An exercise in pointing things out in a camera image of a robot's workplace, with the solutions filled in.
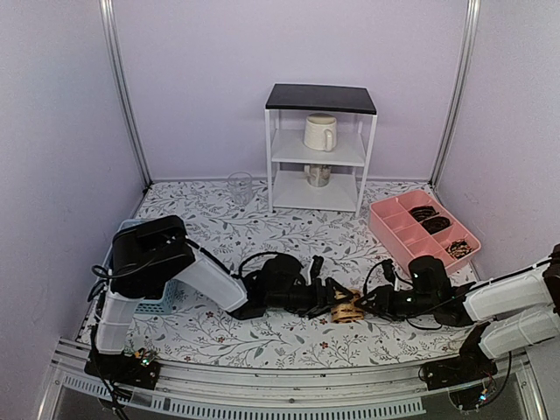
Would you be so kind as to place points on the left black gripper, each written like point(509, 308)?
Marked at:
point(320, 306)

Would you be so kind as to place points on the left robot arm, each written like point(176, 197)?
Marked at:
point(147, 256)

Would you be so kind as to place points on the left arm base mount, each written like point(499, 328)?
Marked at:
point(139, 370)

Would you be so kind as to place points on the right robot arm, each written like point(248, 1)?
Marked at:
point(512, 311)

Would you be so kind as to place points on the right aluminium frame post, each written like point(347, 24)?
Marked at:
point(466, 49)

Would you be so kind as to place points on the cream ceramic mug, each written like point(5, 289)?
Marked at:
point(320, 132)

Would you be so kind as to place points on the aluminium frame post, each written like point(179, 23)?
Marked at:
point(108, 20)
point(466, 49)

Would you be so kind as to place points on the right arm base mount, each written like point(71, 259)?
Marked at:
point(471, 364)

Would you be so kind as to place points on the left aluminium frame post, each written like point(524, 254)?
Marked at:
point(108, 20)

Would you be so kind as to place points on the front aluminium rail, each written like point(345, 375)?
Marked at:
point(194, 391)

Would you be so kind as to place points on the clear glass cup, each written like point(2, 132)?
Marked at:
point(240, 185)

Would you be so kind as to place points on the rolled yellow-black tie in tray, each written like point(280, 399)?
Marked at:
point(459, 249)

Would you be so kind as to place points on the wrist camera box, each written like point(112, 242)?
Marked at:
point(314, 268)
point(388, 270)

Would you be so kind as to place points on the rolled black tie in tray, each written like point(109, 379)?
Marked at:
point(436, 224)

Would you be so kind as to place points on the pink divided organizer tray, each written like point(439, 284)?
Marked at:
point(405, 239)

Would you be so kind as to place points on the yellow beetle-print tie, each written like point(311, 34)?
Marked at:
point(347, 313)

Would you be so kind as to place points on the white shelf with black top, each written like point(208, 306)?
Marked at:
point(285, 112)

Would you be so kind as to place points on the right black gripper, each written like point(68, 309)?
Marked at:
point(384, 302)

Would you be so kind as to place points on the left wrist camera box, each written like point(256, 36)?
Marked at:
point(314, 268)

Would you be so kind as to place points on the floral table mat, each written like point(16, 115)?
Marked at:
point(197, 331)

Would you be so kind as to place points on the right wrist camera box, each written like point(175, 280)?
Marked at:
point(388, 270)

